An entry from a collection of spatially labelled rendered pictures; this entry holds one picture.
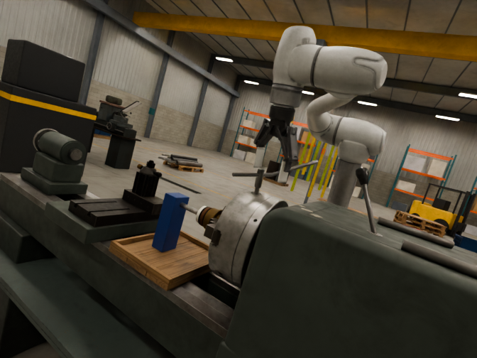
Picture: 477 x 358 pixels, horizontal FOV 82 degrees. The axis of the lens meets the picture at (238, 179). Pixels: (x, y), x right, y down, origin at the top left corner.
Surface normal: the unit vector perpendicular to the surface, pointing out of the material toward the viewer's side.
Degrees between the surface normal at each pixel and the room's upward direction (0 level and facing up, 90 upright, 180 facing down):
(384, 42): 90
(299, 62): 105
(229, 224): 68
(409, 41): 90
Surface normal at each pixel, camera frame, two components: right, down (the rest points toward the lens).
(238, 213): -0.21, -0.61
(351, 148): -0.55, 0.33
